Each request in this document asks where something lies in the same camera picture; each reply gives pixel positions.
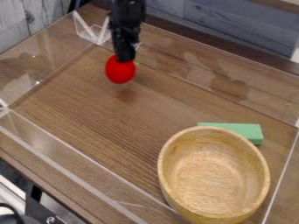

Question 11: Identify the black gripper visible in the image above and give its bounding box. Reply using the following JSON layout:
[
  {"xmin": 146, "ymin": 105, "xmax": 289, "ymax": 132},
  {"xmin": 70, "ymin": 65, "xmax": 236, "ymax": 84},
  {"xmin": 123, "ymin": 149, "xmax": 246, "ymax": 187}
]
[{"xmin": 107, "ymin": 0, "xmax": 145, "ymax": 63}]

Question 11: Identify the red plush strawberry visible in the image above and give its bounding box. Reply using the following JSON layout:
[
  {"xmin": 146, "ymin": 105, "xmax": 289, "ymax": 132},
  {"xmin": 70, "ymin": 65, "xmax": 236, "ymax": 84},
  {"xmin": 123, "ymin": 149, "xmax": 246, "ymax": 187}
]
[{"xmin": 105, "ymin": 55, "xmax": 136, "ymax": 84}]

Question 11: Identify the green sponge block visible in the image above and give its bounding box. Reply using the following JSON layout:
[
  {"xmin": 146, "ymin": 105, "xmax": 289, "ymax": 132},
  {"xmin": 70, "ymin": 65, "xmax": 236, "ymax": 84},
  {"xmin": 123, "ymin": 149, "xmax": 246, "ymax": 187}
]
[{"xmin": 197, "ymin": 122, "xmax": 264, "ymax": 145}]

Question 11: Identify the oval wooden bowl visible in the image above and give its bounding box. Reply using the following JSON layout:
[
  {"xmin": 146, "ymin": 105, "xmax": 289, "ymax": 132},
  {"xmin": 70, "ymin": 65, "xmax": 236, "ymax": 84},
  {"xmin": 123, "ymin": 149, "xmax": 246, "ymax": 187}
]
[{"xmin": 157, "ymin": 126, "xmax": 270, "ymax": 224}]

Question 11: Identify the clear acrylic corner bracket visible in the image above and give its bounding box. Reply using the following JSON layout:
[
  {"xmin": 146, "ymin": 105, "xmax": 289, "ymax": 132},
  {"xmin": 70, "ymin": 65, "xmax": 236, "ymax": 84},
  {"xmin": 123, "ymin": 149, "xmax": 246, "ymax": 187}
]
[{"xmin": 71, "ymin": 11, "xmax": 110, "ymax": 46}]

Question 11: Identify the clear acrylic enclosure wall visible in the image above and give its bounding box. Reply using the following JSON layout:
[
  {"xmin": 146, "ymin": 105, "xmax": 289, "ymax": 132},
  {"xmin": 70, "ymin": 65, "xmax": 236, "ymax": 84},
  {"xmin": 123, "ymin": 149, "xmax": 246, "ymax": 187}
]
[{"xmin": 0, "ymin": 5, "xmax": 299, "ymax": 224}]

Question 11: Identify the black table clamp bracket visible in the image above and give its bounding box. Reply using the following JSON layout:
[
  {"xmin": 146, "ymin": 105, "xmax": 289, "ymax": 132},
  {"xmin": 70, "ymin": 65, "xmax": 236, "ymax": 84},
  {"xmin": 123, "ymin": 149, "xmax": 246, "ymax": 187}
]
[{"xmin": 23, "ymin": 185, "xmax": 66, "ymax": 224}]

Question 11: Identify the black cable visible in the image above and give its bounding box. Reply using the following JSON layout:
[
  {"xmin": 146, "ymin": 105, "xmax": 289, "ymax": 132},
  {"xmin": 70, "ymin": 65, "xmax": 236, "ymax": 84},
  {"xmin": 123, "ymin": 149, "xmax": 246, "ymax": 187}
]
[{"xmin": 0, "ymin": 202, "xmax": 23, "ymax": 224}]

